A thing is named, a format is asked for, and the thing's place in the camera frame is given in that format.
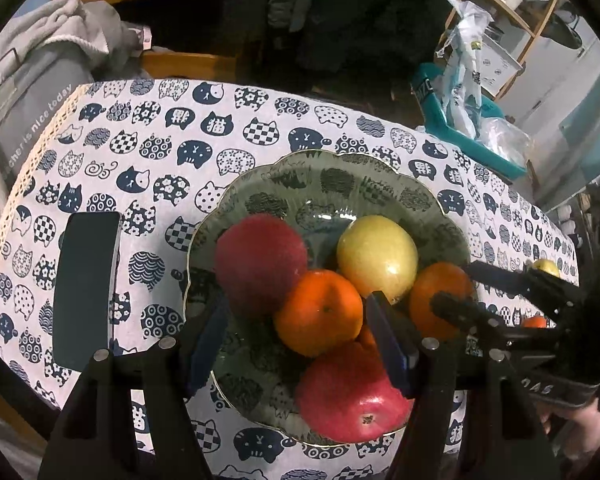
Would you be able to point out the cat print tablecloth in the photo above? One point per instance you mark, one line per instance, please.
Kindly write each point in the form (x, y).
(144, 150)

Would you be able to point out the grey clothes pile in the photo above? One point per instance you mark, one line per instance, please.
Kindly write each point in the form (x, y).
(29, 105)

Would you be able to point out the teal plastic basket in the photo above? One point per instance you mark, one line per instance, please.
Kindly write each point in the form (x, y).
(440, 120)

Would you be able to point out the wooden drawer box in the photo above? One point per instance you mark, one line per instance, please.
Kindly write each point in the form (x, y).
(189, 66)

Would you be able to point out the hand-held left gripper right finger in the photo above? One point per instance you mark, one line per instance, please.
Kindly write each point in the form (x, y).
(390, 345)

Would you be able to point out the white appliance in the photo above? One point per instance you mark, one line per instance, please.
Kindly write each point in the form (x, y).
(565, 100)

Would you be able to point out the red apple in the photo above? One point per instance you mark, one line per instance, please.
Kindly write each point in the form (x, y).
(352, 395)
(260, 265)

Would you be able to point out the tall white plastic bag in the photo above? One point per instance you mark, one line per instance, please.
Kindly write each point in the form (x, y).
(462, 70)

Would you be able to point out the yellow apple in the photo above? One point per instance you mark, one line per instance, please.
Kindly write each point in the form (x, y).
(377, 255)

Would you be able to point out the wooden shelf rack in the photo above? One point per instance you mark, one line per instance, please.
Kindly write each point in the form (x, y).
(500, 5)

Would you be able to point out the dark grey clothing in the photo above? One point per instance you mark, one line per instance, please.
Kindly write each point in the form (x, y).
(114, 30)

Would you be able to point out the person's right hand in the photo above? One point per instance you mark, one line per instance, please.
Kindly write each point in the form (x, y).
(580, 432)

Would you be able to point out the small yellow fruit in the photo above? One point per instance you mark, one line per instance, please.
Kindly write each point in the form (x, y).
(545, 267)

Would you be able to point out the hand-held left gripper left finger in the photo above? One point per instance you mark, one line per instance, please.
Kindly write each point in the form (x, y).
(207, 342)

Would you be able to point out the orange tangerine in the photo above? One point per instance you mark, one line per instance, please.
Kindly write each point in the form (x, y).
(535, 322)
(437, 290)
(320, 312)

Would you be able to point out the clear plastic bag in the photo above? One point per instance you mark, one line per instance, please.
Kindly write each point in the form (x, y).
(505, 140)

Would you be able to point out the white printed box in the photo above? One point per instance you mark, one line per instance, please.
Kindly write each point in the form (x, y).
(497, 62)

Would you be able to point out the green glass plate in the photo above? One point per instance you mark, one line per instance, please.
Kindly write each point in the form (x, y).
(330, 195)

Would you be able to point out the hanging dark clothes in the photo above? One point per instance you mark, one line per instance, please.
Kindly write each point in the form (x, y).
(340, 20)

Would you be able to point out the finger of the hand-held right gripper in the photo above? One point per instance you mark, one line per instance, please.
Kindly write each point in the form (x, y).
(470, 317)
(520, 285)

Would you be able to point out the black smartphone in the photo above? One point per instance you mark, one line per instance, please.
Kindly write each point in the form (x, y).
(87, 290)

